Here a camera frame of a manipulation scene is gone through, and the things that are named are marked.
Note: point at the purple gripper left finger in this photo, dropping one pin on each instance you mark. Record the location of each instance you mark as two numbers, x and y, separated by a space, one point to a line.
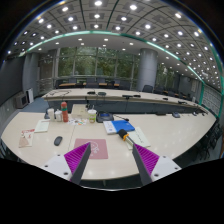
69 166

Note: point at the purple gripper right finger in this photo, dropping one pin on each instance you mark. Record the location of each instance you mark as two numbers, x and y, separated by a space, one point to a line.
151 166

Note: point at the black computer mouse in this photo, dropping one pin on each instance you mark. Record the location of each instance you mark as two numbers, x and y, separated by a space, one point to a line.
58 140

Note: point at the dark red mouse pad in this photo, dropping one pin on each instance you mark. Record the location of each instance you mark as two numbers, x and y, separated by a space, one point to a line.
98 147

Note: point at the white paper sheet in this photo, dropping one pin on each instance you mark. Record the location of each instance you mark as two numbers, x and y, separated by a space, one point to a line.
139 138

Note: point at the colourful sticker sheet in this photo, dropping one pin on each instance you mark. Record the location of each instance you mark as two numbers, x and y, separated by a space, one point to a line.
77 121

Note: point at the red thermos bottle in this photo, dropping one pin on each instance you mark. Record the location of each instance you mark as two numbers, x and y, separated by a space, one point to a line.
64 111

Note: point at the red booklet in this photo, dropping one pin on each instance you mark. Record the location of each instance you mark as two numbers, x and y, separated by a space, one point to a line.
26 138

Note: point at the white paper cup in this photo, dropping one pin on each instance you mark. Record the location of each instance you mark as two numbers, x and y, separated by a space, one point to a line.
58 115

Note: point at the white book under blue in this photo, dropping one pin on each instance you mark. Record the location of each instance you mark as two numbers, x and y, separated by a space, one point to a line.
109 127

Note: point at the green label drink cup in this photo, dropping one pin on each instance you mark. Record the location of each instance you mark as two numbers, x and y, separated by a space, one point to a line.
92 115

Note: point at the white cup left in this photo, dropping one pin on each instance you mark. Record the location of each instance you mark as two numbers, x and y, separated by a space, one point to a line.
51 114

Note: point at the black conference phone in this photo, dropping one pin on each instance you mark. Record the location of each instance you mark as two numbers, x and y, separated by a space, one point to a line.
104 116

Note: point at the long conference desk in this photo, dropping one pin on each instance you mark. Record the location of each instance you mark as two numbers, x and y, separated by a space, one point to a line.
122 101

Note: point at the grey round pillar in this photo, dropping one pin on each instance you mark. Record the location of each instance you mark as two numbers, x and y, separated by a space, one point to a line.
147 69

